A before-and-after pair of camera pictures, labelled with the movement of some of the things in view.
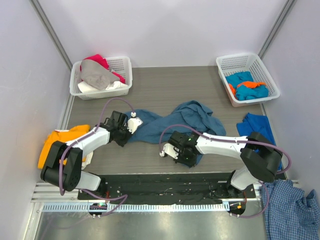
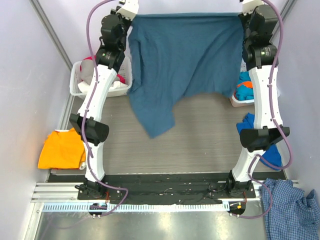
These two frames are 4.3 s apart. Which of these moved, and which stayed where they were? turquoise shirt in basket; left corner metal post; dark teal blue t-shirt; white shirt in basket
Moved: dark teal blue t-shirt
Stayed: white shirt in basket; left corner metal post; turquoise shirt in basket
